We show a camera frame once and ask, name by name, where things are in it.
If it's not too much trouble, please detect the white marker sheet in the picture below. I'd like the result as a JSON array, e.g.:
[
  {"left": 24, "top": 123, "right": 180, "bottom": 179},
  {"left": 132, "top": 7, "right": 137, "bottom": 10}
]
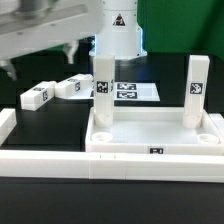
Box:
[{"left": 114, "top": 82, "right": 160, "bottom": 102}]

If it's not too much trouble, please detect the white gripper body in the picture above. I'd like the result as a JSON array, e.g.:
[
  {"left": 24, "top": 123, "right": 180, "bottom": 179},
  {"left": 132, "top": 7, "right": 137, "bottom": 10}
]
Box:
[{"left": 0, "top": 0, "right": 100, "bottom": 60}]

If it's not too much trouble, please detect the white right fence block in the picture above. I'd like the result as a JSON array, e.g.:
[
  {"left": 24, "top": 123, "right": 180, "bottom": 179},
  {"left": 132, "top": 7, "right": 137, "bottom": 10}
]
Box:
[{"left": 210, "top": 113, "right": 224, "bottom": 137}]

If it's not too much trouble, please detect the white left fence block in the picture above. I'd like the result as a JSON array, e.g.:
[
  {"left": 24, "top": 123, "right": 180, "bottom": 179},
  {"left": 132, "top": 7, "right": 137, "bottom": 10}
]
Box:
[{"left": 0, "top": 108, "right": 17, "bottom": 146}]

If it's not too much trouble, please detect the white desk top tray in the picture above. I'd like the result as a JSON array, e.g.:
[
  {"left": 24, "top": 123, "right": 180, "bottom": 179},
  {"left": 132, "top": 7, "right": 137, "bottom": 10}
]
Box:
[{"left": 85, "top": 107, "right": 224, "bottom": 156}]

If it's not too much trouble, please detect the white fence block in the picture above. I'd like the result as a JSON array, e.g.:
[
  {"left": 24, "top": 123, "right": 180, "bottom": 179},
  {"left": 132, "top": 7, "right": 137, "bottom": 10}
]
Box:
[
  {"left": 210, "top": 113, "right": 224, "bottom": 137},
  {"left": 0, "top": 108, "right": 17, "bottom": 146}
]

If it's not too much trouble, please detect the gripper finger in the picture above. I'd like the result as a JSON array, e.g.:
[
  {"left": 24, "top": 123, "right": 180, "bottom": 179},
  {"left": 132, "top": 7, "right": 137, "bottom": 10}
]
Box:
[
  {"left": 0, "top": 60, "right": 17, "bottom": 81},
  {"left": 63, "top": 40, "right": 79, "bottom": 64}
]

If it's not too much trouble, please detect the white front fence bar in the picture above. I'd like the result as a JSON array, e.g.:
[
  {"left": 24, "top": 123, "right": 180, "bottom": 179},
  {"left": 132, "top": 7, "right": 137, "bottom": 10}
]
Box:
[{"left": 0, "top": 150, "right": 224, "bottom": 183}]

